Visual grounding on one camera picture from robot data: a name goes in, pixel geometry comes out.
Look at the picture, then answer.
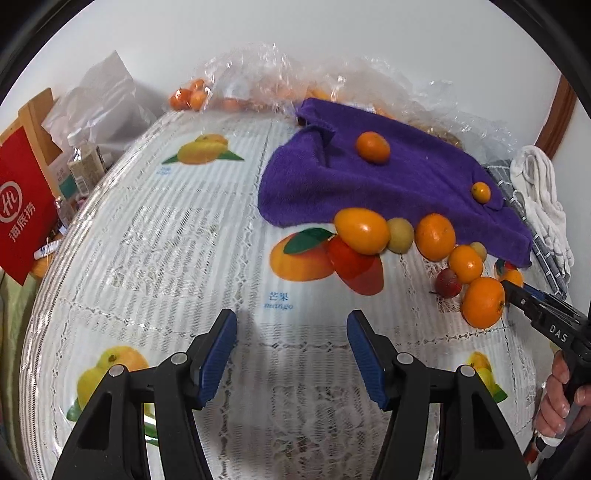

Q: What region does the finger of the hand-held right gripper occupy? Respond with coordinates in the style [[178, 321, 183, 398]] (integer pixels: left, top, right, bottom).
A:
[[500, 279, 546, 326], [522, 285, 587, 320]]

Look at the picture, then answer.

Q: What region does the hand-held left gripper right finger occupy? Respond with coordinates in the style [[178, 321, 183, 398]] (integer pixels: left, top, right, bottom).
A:
[[346, 309, 532, 480]]

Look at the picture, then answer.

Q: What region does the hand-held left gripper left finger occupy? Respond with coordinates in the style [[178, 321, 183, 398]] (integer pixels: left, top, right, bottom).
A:
[[52, 308, 239, 480]]

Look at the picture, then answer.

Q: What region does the round orange mandarin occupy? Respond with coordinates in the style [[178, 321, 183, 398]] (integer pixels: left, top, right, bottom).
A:
[[414, 213, 457, 262], [448, 245, 485, 284], [461, 276, 507, 329], [355, 131, 391, 164]]

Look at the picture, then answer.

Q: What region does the small red fruit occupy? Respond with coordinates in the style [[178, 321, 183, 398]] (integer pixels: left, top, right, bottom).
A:
[[429, 268, 462, 298]]

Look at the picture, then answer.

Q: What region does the large oval orange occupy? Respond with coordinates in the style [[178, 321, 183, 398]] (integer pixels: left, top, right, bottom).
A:
[[333, 208, 391, 256]]

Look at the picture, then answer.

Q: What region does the yellow-green small fruit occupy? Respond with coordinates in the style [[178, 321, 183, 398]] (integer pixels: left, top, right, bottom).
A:
[[385, 218, 415, 254]]

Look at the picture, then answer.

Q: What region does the person's right forearm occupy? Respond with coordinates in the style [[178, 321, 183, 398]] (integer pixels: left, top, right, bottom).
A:
[[524, 429, 591, 480]]

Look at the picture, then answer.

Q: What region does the person's right hand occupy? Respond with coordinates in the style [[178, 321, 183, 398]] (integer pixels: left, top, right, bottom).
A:
[[533, 353, 591, 437]]

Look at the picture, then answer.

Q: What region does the white cloth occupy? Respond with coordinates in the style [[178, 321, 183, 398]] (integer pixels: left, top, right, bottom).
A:
[[509, 145, 574, 282]]

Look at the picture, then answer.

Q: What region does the grey checked cloth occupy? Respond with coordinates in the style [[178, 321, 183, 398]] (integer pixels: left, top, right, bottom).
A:
[[482, 159, 571, 301]]

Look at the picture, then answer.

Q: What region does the fruit-printed lace tablecloth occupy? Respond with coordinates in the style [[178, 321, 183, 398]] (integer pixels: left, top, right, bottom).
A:
[[18, 108, 561, 480]]

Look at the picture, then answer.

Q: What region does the purple towel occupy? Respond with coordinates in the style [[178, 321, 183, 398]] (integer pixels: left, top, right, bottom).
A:
[[257, 98, 534, 269]]

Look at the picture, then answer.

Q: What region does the white marker pen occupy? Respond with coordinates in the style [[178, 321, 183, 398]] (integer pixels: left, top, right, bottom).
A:
[[32, 237, 63, 261]]

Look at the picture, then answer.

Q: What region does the green cloth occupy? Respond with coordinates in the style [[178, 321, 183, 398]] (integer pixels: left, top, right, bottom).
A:
[[0, 272, 42, 444]]

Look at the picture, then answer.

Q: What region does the small carton box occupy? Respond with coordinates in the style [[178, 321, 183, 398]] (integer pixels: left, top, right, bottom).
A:
[[67, 131, 107, 199]]

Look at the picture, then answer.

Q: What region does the red paper bag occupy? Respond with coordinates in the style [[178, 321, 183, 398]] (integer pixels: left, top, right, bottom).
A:
[[0, 127, 60, 285]]

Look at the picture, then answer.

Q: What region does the pile of bagged mandarins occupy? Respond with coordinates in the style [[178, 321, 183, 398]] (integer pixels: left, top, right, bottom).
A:
[[168, 78, 398, 117]]

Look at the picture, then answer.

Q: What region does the white plastic bag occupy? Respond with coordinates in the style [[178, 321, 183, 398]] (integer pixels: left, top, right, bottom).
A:
[[41, 51, 160, 148]]

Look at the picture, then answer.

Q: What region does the clear plastic bag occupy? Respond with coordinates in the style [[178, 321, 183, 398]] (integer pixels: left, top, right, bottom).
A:
[[191, 41, 513, 153]]

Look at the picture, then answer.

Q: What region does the wooden board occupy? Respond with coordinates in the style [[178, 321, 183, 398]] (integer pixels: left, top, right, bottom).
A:
[[0, 88, 63, 160]]

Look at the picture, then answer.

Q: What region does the wooden door frame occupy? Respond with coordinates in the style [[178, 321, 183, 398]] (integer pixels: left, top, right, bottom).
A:
[[536, 74, 578, 160]]

